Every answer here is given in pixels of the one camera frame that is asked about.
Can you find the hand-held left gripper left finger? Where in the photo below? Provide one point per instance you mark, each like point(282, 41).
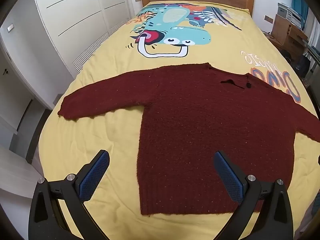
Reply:
point(94, 174)

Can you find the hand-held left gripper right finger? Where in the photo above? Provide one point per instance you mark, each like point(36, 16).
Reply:
point(228, 177)

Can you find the maroon knit sweater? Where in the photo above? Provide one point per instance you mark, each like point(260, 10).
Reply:
point(190, 130)

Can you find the white side shelf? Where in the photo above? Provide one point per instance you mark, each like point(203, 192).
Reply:
point(15, 172)

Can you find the yellow printed blanket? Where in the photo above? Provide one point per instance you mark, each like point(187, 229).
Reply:
point(112, 75)

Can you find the white door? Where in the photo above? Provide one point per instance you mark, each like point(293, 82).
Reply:
point(15, 85)

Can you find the dark bag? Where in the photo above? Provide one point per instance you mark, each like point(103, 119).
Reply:
point(302, 66)

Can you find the wooden desk cabinet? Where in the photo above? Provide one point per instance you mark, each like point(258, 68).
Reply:
point(287, 35)

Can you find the white wardrobe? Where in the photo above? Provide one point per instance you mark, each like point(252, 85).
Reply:
point(75, 15)

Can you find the white printer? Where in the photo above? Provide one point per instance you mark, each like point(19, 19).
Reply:
point(296, 16)

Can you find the teal curtain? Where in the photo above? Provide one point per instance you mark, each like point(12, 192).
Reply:
point(300, 5)

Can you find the brown wall outlet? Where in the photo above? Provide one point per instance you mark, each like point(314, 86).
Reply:
point(268, 19)

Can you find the white light switch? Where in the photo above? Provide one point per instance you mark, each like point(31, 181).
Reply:
point(10, 27)

